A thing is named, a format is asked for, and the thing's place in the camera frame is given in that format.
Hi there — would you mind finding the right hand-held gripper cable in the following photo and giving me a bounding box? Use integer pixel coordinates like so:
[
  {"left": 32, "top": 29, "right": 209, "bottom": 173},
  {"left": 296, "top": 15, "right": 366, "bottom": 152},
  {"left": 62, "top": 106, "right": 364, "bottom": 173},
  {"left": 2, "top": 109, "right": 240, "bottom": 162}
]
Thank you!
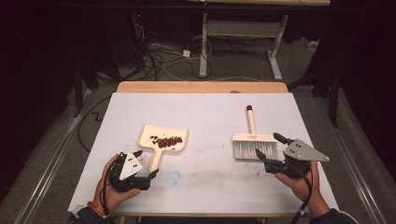
[{"left": 289, "top": 164, "right": 314, "bottom": 224}]

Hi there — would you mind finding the hand-held gripper cable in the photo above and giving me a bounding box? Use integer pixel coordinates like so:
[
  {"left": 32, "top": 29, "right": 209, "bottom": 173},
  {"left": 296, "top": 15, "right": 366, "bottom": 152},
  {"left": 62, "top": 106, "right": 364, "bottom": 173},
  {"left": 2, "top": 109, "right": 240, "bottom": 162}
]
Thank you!
[
  {"left": 102, "top": 157, "right": 114, "bottom": 220},
  {"left": 289, "top": 164, "right": 314, "bottom": 224}
]

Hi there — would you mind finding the white table mat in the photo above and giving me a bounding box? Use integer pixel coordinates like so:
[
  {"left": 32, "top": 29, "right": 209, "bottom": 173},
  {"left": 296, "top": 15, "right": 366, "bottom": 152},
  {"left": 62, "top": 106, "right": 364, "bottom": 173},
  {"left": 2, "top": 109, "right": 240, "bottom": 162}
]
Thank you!
[{"left": 68, "top": 91, "right": 340, "bottom": 217}]

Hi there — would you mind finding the pile of red scraps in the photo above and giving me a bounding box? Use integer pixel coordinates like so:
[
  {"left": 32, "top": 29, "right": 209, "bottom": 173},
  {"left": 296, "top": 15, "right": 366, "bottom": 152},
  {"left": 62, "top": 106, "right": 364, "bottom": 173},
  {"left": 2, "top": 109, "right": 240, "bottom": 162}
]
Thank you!
[{"left": 149, "top": 134, "right": 184, "bottom": 149}]

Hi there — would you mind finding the red bracelet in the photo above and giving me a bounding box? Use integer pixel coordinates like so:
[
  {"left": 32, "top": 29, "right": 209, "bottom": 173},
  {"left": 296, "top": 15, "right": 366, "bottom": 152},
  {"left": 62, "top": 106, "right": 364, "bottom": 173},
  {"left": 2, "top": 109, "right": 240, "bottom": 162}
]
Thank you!
[{"left": 86, "top": 201, "right": 106, "bottom": 218}]

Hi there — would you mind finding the tangle of floor cables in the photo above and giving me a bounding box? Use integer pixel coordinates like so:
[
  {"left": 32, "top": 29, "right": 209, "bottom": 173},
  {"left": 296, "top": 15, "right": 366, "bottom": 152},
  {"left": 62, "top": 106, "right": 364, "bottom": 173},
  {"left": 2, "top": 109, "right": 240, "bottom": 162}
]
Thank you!
[{"left": 129, "top": 12, "right": 214, "bottom": 82}]

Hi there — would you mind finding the cream brush with red cap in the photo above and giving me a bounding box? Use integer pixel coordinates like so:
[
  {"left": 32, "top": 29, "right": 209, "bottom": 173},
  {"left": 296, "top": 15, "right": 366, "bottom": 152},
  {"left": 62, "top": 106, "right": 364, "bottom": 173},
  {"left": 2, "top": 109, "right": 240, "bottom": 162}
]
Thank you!
[{"left": 232, "top": 105, "right": 279, "bottom": 161}]

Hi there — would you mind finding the wooden table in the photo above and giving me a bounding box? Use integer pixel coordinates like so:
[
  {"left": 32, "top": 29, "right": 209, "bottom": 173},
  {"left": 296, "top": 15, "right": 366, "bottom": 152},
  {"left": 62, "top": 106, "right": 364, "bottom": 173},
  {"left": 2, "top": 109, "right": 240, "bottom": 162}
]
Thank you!
[{"left": 109, "top": 80, "right": 290, "bottom": 218}]

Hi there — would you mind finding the black floor cable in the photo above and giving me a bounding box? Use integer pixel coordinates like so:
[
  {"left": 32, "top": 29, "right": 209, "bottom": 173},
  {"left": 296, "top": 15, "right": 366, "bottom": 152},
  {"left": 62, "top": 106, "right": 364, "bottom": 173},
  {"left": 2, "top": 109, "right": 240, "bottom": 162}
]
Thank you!
[{"left": 77, "top": 94, "right": 113, "bottom": 153}]

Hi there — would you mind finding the left hand-held gripper cable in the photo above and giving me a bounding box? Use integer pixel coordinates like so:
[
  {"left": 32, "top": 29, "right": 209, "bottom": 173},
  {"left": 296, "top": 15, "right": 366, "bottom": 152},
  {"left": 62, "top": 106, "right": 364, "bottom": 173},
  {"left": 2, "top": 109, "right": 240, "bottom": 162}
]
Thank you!
[{"left": 102, "top": 157, "right": 114, "bottom": 220}]

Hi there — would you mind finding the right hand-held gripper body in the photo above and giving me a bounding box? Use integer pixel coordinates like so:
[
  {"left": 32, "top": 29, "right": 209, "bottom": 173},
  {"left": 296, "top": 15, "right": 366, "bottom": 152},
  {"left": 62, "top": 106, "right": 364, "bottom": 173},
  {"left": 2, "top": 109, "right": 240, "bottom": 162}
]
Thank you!
[{"left": 263, "top": 138, "right": 331, "bottom": 180}]

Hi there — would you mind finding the person's right hand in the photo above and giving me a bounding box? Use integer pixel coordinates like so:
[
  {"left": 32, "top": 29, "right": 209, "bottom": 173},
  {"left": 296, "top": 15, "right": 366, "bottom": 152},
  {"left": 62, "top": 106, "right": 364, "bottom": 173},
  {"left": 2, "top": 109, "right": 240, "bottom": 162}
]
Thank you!
[{"left": 274, "top": 161, "right": 332, "bottom": 217}]

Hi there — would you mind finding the cream dustpan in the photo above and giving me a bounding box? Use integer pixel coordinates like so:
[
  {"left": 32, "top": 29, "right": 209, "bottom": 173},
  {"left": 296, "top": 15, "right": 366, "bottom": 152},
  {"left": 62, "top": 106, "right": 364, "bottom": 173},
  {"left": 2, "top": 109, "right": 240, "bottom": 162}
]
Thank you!
[{"left": 137, "top": 123, "right": 190, "bottom": 174}]

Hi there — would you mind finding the person's left hand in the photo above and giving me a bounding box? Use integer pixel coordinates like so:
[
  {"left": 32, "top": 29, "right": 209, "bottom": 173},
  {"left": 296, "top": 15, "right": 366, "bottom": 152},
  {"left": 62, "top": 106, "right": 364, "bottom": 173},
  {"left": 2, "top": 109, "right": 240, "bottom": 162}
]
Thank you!
[{"left": 92, "top": 154, "right": 142, "bottom": 217}]

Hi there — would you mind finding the metal floor rail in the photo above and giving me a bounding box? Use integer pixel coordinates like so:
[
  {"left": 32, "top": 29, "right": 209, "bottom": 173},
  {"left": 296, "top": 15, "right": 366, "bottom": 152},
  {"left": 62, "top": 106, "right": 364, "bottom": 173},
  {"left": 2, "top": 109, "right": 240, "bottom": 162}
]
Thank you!
[
  {"left": 21, "top": 89, "right": 96, "bottom": 224},
  {"left": 314, "top": 96, "right": 389, "bottom": 224}
]

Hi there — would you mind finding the black stand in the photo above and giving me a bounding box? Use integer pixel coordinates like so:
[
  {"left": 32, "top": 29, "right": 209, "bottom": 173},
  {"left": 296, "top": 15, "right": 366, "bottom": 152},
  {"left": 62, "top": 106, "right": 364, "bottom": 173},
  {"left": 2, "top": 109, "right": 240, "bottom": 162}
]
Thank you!
[{"left": 287, "top": 66, "right": 341, "bottom": 129}]

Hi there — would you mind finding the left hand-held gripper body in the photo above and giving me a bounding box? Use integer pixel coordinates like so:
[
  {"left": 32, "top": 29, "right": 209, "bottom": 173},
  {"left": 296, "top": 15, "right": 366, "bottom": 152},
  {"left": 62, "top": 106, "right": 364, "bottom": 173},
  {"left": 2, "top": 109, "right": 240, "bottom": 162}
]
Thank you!
[{"left": 107, "top": 151, "right": 152, "bottom": 193}]

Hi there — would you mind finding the white desk frame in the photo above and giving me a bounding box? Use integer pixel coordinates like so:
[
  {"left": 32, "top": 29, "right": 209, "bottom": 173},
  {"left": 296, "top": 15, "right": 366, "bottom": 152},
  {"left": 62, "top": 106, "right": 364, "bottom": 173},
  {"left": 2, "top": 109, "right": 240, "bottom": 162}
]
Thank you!
[{"left": 186, "top": 0, "right": 332, "bottom": 82}]

